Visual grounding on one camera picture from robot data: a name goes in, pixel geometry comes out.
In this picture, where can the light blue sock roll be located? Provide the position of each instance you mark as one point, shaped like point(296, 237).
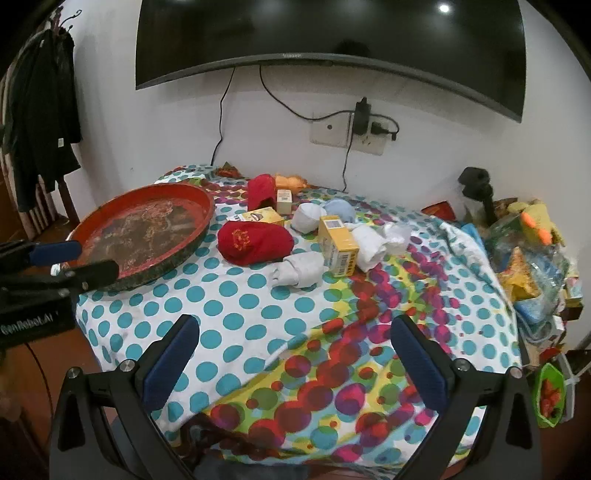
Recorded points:
point(341, 208)

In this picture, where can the clear plastic bag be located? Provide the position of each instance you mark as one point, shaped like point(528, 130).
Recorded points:
point(397, 237)

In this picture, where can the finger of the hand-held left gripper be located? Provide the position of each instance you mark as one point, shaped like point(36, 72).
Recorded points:
point(94, 273)
point(55, 251)

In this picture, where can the dark hanging clothes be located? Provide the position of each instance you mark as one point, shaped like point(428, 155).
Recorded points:
point(41, 115)

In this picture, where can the black charger adapter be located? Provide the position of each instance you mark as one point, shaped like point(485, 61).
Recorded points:
point(361, 115)

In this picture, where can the white wall socket plate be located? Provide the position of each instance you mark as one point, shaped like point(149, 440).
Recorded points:
point(330, 131)

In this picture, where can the red sock roll gold print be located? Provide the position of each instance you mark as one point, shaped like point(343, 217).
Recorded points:
point(254, 242)

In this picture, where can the small tan box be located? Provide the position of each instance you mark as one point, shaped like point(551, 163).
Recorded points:
point(284, 201)

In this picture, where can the pile of colourful packets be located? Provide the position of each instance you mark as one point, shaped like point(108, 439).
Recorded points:
point(531, 272)

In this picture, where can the black plug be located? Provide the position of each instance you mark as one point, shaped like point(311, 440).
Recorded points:
point(381, 128)

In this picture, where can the yellow plush toy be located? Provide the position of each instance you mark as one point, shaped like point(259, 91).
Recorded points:
point(549, 217)

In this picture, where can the small white sock ball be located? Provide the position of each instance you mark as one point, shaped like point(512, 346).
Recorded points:
point(307, 218)

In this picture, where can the black television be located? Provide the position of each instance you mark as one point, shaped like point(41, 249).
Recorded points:
point(323, 27)

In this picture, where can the polka-dot tablecloth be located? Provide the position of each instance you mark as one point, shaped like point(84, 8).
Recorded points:
point(258, 314)

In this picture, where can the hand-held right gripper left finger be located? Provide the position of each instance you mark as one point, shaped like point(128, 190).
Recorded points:
point(168, 369)

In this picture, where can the green bag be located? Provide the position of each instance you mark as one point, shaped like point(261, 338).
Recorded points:
point(538, 383)

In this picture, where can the small red wrapper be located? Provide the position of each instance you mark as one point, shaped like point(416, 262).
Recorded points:
point(228, 170)

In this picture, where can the wooden chair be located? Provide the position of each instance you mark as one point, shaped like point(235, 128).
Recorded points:
point(69, 207)

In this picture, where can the plain red sock roll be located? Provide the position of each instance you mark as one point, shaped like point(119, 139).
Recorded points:
point(261, 191)

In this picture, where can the red packet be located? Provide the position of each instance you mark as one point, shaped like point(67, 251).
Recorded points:
point(441, 211)

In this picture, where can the grey-white sock roll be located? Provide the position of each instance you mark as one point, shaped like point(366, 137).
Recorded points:
point(300, 272)

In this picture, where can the tall yellow box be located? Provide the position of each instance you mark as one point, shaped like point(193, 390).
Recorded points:
point(339, 249)

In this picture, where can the large white sock roll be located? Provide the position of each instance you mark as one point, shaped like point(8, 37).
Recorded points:
point(369, 247)

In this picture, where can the red round tray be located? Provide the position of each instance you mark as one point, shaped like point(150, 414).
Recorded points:
point(138, 226)

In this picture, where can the black clamp mount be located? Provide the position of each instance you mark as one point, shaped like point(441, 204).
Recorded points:
point(475, 177)

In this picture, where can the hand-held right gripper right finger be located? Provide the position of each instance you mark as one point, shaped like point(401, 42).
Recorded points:
point(422, 374)

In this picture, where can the orange toy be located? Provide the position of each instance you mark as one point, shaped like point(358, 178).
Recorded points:
point(291, 181)

